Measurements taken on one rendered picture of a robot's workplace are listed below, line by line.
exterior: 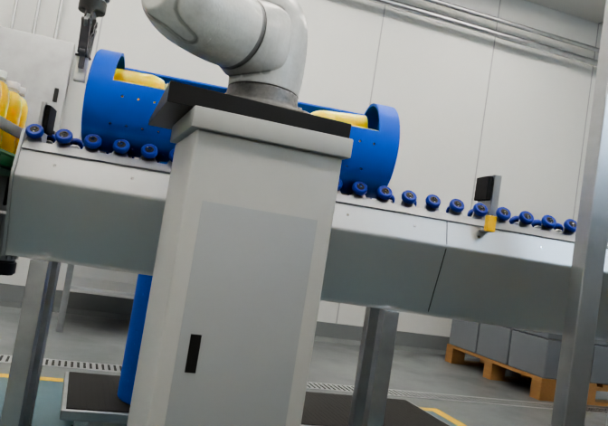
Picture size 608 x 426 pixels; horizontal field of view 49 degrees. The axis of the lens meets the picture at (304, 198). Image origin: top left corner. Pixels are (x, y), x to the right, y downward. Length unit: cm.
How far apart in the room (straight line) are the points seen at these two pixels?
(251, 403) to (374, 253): 74
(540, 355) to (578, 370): 293
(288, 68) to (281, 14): 11
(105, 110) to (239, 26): 65
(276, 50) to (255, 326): 55
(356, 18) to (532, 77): 186
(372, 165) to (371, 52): 409
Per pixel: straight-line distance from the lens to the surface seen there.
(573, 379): 191
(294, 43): 141
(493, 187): 211
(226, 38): 129
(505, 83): 658
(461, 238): 198
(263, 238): 126
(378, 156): 189
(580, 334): 190
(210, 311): 125
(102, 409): 233
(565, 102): 698
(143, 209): 181
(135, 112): 183
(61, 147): 187
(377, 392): 199
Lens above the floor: 78
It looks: 4 degrees up
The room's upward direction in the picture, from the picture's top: 9 degrees clockwise
